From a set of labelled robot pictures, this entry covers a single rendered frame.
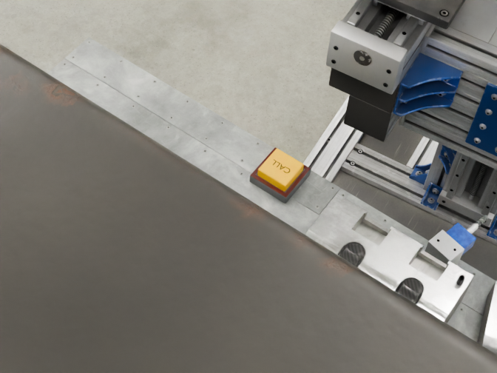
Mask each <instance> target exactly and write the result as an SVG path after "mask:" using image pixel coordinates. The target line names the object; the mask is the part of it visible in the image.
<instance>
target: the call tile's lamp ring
mask: <svg viewBox="0 0 497 373"><path fill-rule="evenodd" d="M275 149H277V148H276V147H275V148H274V149H273V150H272V151H271V152H270V153H269V155H268V156H267V157H266V158H265V159H264V160H263V162H262V163H261V164H260V165H259V166H258V167H257V168H256V170H255V171H253V173H252V174H251V177H253V178H255V179H257V180H258V181H260V182H261V183H263V184H265V185H266V186H268V187H270V188H271V189H273V190H274V191H276V192H278V193H280V194H281V195H283V196H284V197H287V196H288V195H289V194H290V192H291V191H292V190H293V189H294V188H295V186H296V185H298V183H299V182H300V181H301V180H302V178H303V177H304V176H305V175H306V173H307V172H308V171H309V170H310V169H311V168H309V167H307V166H306V165H304V167H303V168H304V169H305V170H304V171H303V172H302V174H301V175H300V176H299V177H298V179H297V180H296V181H295V182H294V183H293V184H292V185H291V186H290V188H289V189H288V190H287V191H286V192H283V191H282V190H280V189H278V188H276V187H275V186H273V185H272V184H270V183H269V182H267V181H265V180H263V179H262V178H260V177H259V176H257V175H256V174H257V173H258V169H259V168H260V167H261V166H262V164H263V163H264V162H265V161H266V160H267V159H268V157H269V156H270V155H271V154H272V153H273V152H274V151H275Z"/></svg>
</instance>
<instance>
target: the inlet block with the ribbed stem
mask: <svg viewBox="0 0 497 373"><path fill-rule="evenodd" d="M487 219H488V217H487V216H486V215H483V216H482V217H481V218H479V219H478V220H477V221H476V222H475V223H473V224H472V225H470V226H469V227H468V228H467V229H465V228H464V227H463V226H462V225H461V224H459V223H457V224H455V225H454V226H453V227H452V228H450V229H449V230H448V231H447V232H445V231H444V230H442V231H441V232H439V233H438V234H437V235H435V236H434V237H433V238H432V239H430V240H429V241H428V243H427V246H426V249H425V252H426V253H428V254H430V255H432V256H433V257H435V258H437V259H438V260H440V261H441V262H443V263H445V264H447V263H448V262H449V261H450V262H452V263H454V264H455V265H458V263H459V260H460V258H461V256H462V255H463V254H464V253H465V252H467V251H468V250H469V249H470V248H472V247H473V244H474V243H475V241H476V238H475V237H474V236H473V235H472V233H473V232H475V231H476V230H477V229H478V227H480V226H481V225H482V224H483V223H484V222H485V221H487Z"/></svg>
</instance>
